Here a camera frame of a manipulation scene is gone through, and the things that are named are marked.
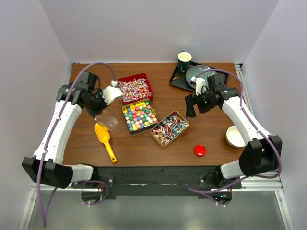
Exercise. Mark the black serving tray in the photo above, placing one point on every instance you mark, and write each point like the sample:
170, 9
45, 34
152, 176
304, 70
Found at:
178, 78

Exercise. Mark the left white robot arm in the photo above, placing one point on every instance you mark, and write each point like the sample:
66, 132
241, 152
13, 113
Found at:
46, 165

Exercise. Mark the red tin swirl lollipops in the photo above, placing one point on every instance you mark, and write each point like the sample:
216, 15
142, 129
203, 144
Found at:
135, 87

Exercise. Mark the clear plastic jar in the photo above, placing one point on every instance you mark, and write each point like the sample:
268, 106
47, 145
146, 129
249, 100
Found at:
106, 119

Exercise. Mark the gold tin of lollipops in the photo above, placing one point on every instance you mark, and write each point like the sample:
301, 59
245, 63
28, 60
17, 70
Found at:
169, 129

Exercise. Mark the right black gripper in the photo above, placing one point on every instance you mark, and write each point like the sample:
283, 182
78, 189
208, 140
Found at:
193, 99

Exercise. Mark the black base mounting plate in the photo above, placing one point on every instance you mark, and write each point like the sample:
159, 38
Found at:
164, 181

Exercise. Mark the dark green paper cup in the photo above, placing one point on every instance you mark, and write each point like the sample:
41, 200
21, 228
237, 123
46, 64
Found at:
184, 59

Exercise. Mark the yellow plastic scoop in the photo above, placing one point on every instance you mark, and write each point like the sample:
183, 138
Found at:
102, 133

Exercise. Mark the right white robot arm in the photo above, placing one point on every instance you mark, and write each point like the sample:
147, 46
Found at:
262, 150

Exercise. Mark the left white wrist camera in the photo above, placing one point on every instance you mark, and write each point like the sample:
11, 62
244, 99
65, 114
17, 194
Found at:
110, 94

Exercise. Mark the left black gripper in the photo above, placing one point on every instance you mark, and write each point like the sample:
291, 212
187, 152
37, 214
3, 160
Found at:
95, 112

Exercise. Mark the red jar lid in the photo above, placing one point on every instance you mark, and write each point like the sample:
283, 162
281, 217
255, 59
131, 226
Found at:
200, 150

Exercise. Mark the dark teal plate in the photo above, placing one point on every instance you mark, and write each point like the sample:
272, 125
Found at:
196, 70

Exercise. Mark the tin of star candies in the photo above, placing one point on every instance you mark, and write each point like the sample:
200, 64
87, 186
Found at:
140, 116

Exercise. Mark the white bowl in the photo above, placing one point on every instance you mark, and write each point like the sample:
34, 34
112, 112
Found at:
234, 138

